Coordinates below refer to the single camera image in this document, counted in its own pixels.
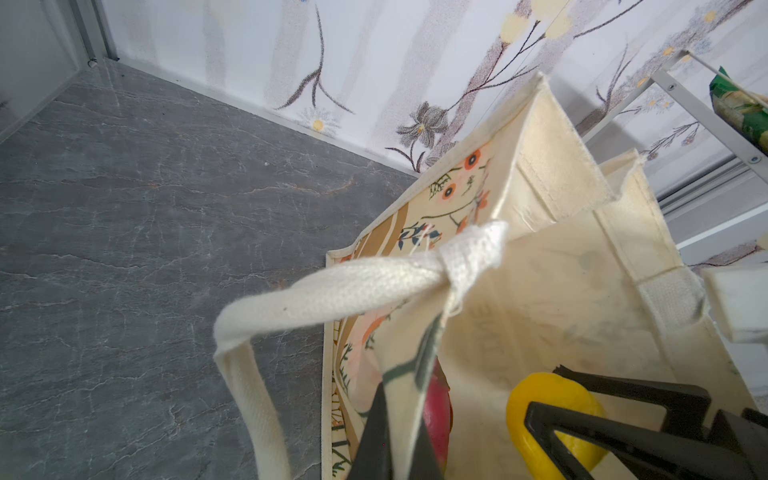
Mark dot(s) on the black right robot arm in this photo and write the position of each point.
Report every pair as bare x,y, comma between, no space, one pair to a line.
738,297

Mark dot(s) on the green lemon candy bag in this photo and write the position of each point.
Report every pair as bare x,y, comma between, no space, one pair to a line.
739,110

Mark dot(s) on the floral canvas tote bag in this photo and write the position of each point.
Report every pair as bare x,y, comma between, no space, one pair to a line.
514,254

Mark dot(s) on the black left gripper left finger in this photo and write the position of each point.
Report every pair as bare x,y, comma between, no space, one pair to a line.
373,460

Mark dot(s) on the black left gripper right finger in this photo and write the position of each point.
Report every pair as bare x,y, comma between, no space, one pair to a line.
734,447

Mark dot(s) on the white wooden shelf rack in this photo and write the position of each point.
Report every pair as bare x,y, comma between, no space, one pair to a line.
710,182

